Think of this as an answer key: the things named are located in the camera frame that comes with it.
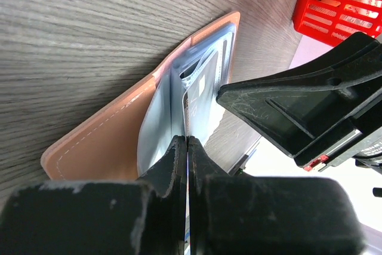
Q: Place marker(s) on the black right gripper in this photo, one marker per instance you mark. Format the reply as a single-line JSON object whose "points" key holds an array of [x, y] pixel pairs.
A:
{"points": [[323, 112]]}

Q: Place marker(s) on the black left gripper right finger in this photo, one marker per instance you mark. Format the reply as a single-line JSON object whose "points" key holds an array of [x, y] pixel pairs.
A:
{"points": [[267, 215]]}

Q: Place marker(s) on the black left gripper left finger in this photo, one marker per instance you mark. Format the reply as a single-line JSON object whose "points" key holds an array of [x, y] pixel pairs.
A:
{"points": [[145, 216]]}

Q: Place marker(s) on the black VIP credit card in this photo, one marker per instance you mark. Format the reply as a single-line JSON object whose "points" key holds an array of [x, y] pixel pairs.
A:
{"points": [[202, 114]]}

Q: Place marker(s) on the red plastic shopping basket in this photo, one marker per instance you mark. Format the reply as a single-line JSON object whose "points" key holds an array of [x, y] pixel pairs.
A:
{"points": [[333, 21]]}

